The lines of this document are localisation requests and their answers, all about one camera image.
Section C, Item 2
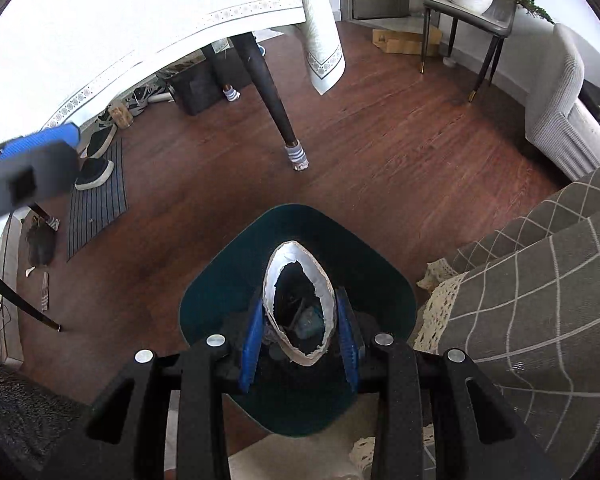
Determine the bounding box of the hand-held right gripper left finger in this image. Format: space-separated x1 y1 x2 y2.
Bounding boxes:
82 300 267 480

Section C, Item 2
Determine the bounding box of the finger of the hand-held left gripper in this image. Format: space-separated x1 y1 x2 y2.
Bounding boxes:
0 124 80 221

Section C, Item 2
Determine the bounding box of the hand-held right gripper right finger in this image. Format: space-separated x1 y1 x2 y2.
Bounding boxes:
335 287 536 480

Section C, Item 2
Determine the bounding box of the dark teal trash bin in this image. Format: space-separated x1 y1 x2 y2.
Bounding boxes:
178 203 418 437

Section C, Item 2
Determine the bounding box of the white paper cup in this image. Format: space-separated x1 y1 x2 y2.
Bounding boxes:
261 241 337 366

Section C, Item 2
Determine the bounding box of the black shoe white sole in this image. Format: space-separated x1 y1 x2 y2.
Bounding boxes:
82 122 118 158
74 157 116 192

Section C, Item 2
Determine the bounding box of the dark striped floor mat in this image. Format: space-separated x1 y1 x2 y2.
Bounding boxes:
67 137 129 261

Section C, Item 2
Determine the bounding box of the dark cloth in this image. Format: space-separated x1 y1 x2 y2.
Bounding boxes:
24 220 57 267

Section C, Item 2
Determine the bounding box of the table with white patterned tablecloth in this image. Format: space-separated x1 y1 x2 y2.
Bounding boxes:
0 0 348 151

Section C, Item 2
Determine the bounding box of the black storage box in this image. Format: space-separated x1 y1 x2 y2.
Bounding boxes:
171 57 253 117

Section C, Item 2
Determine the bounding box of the round table grey checked tablecloth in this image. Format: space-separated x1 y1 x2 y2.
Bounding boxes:
415 157 600 480

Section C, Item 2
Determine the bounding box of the dark table leg striped sock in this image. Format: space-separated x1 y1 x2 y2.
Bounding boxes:
202 42 242 103
237 32 311 171

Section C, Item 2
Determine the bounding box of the dark grey carpet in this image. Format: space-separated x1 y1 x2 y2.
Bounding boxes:
0 355 93 480

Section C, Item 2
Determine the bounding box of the flat cardboard box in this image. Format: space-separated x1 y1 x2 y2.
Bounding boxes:
371 24 443 58

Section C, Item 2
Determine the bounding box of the grey armchair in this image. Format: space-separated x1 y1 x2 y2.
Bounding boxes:
524 22 600 183

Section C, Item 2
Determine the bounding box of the grey dining chair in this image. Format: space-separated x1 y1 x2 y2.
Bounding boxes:
420 0 521 103

